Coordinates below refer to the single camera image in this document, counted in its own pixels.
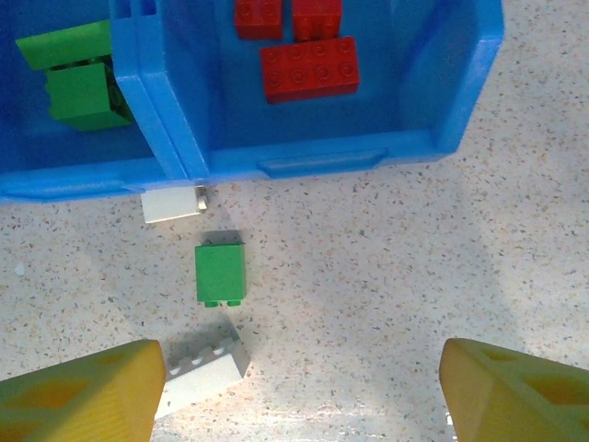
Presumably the small white lego brick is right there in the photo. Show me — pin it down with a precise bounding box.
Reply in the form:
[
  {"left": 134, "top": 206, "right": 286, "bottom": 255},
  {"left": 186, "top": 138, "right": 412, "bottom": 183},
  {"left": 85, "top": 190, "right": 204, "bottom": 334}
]
[{"left": 140, "top": 185, "right": 212, "bottom": 225}]

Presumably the long red lego brick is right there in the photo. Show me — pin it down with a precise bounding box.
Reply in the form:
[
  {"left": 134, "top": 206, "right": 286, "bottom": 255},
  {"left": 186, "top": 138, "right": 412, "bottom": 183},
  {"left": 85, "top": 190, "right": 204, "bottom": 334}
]
[{"left": 260, "top": 35, "right": 362, "bottom": 106}]

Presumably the green lego brick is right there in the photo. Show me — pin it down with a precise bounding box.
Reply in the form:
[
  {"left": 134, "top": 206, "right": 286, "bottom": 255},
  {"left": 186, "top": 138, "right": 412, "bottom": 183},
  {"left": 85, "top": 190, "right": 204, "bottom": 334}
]
[
  {"left": 193, "top": 238, "right": 248, "bottom": 308},
  {"left": 15, "top": 18, "right": 114, "bottom": 71},
  {"left": 44, "top": 62, "right": 134, "bottom": 134}
]

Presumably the blue plastic bin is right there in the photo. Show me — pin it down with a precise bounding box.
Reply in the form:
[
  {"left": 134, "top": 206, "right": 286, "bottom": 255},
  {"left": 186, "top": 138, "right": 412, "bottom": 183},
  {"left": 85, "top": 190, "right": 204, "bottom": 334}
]
[
  {"left": 0, "top": 0, "right": 194, "bottom": 204},
  {"left": 133, "top": 0, "right": 505, "bottom": 181}
]

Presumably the long white lego brick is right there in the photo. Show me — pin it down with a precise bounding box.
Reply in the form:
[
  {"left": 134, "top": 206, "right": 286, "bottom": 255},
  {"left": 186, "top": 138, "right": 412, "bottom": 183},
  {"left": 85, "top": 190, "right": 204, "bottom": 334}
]
[{"left": 154, "top": 324, "right": 252, "bottom": 421}]

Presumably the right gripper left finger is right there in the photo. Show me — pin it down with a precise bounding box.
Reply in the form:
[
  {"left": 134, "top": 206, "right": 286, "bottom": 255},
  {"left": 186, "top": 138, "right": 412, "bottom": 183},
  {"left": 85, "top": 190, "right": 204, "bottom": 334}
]
[{"left": 0, "top": 339, "right": 166, "bottom": 442}]

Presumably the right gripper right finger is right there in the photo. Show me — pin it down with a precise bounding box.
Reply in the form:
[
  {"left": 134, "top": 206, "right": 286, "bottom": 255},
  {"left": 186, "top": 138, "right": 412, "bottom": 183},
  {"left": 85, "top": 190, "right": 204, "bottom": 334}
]
[{"left": 439, "top": 338, "right": 589, "bottom": 442}]

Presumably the short red lego brick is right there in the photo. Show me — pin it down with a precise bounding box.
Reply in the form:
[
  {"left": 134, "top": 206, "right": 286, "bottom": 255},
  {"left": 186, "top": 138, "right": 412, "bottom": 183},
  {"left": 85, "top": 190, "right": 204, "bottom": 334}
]
[{"left": 233, "top": 0, "right": 284, "bottom": 41}]

